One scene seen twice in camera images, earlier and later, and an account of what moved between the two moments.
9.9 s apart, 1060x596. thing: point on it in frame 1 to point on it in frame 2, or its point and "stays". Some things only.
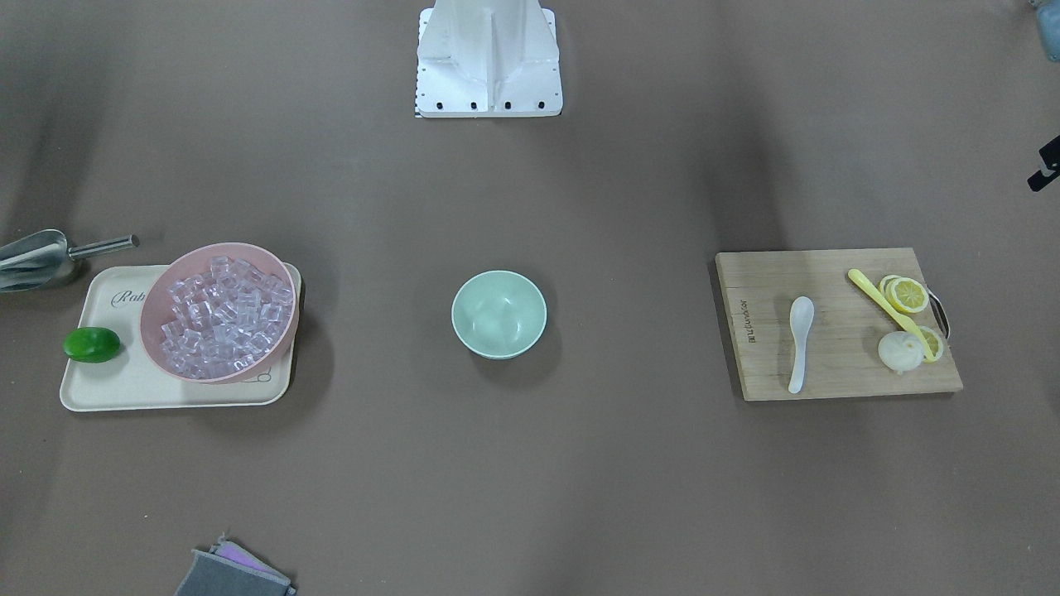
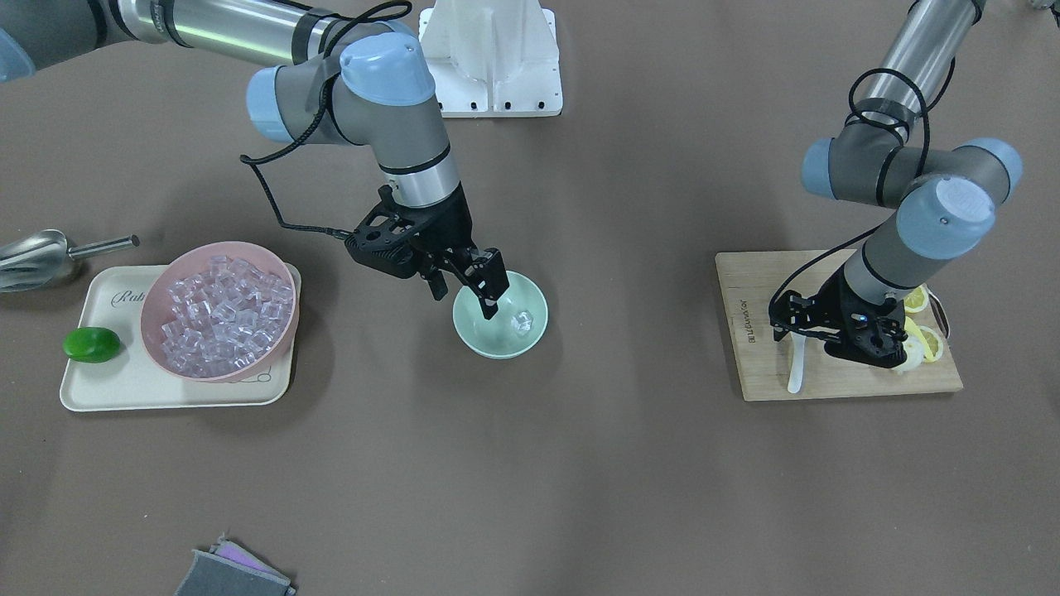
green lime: (91, 344) stays
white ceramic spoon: (802, 314) stays
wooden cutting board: (841, 357) stays
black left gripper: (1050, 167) to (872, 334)
